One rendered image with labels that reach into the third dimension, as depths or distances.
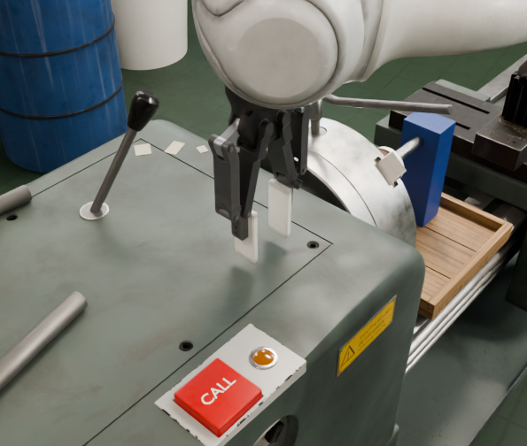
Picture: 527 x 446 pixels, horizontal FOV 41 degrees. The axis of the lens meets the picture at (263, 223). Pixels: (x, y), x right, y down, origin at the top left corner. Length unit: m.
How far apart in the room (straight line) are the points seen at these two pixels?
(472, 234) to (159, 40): 2.72
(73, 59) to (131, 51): 1.02
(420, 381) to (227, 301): 0.93
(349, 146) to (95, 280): 0.44
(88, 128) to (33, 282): 2.32
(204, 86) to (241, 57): 3.37
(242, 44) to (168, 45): 3.55
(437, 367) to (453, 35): 1.24
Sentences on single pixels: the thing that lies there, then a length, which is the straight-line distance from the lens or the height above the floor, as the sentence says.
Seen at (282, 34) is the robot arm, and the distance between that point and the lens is 0.41.
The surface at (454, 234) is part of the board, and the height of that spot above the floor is 0.88.
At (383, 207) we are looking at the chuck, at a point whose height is 1.17.
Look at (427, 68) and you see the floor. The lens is 4.05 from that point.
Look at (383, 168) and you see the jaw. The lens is 1.07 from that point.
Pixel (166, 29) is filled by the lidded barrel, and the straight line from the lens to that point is 3.92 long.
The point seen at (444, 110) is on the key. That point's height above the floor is 1.37.
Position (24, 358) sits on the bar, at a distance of 0.74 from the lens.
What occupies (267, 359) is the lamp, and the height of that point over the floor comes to 1.26.
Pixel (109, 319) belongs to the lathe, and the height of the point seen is 1.26.
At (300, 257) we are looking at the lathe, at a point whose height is 1.25.
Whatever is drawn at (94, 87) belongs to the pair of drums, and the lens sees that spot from 3.06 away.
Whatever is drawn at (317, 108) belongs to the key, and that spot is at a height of 1.28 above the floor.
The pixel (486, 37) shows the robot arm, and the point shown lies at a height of 1.60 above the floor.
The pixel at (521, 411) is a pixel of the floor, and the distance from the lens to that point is 2.35.
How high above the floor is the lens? 1.81
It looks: 40 degrees down
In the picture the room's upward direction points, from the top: straight up
